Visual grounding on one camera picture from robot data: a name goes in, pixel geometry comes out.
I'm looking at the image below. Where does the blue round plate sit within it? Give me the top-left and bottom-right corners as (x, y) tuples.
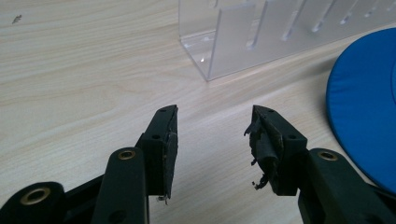
(325, 27), (396, 196)

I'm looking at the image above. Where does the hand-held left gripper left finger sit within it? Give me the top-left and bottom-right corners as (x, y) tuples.
(90, 104), (179, 224)

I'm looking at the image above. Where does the clear acrylic slotted rack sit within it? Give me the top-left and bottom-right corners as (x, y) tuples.
(177, 0), (396, 82)

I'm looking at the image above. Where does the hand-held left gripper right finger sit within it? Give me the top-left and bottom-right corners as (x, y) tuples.
(243, 105), (396, 224)

